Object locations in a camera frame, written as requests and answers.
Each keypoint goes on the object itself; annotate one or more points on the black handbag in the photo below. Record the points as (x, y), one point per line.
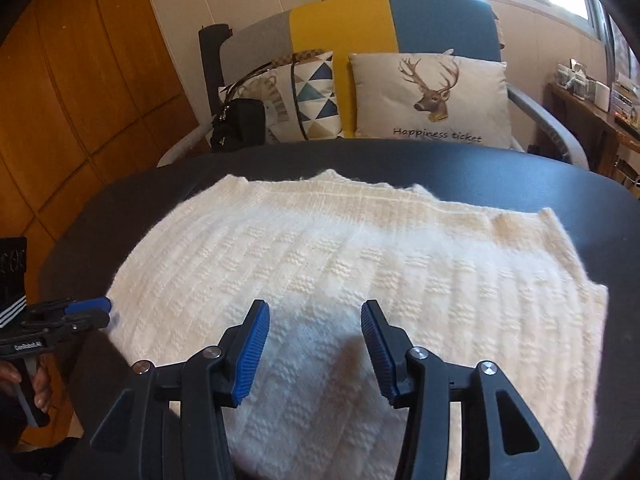
(245, 125)

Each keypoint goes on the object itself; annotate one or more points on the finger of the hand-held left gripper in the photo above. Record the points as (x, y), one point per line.
(90, 321)
(85, 306)

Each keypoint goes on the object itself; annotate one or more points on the wooden wardrobe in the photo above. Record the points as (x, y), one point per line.
(75, 110)

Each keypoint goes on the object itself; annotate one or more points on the cream knit sweater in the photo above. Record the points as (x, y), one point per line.
(350, 250)

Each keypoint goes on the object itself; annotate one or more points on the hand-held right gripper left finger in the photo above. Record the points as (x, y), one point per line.
(252, 345)

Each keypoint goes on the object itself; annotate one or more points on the brown checkered bag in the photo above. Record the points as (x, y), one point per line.
(300, 56)

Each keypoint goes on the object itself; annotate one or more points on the triangle pattern cushion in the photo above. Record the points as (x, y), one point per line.
(315, 95)

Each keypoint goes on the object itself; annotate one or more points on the deer print cushion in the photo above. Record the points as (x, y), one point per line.
(470, 95)

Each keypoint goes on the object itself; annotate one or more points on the person's left hand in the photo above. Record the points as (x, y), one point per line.
(41, 390)

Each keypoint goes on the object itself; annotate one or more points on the wooden desk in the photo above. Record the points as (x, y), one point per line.
(600, 130)

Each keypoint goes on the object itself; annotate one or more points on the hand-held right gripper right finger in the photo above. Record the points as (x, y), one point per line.
(377, 345)

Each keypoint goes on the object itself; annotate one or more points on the grey yellow blue sofa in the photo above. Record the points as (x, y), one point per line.
(435, 20)

